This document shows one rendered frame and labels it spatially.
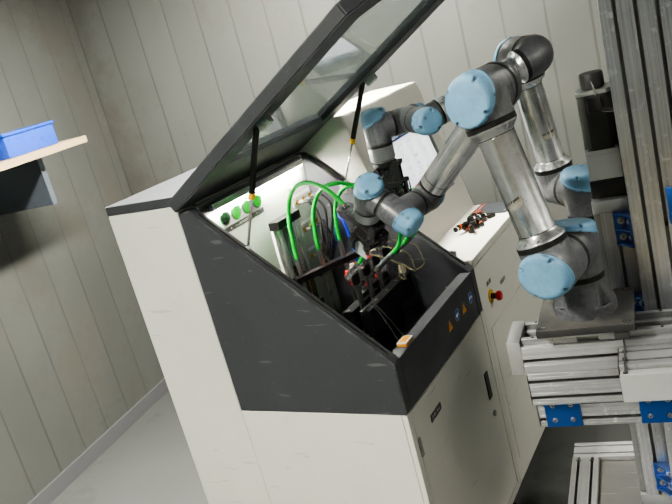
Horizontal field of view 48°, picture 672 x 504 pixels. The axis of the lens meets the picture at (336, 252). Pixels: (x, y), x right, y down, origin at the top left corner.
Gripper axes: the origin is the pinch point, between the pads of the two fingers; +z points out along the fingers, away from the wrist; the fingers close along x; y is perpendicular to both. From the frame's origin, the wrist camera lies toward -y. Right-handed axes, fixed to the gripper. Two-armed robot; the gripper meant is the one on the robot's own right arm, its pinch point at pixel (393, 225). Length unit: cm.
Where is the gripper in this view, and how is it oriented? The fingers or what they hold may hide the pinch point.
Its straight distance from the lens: 230.4
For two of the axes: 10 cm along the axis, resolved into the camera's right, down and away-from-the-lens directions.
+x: 4.6, -3.6, 8.1
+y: 8.5, -0.8, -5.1
